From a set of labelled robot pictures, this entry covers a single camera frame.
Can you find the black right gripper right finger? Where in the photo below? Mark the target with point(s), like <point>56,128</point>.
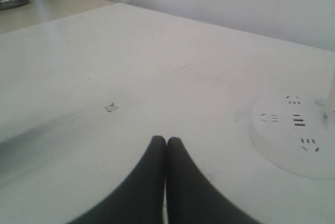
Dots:
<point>191,198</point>

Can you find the torn tape scrap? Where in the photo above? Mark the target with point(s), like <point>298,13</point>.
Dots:
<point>110,108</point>

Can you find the white desk lamp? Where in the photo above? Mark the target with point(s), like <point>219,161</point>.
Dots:
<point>295,131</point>

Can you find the grey metal dish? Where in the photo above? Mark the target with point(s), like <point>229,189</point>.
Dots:
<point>11,4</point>

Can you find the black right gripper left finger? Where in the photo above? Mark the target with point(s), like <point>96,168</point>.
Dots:
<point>139,198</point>

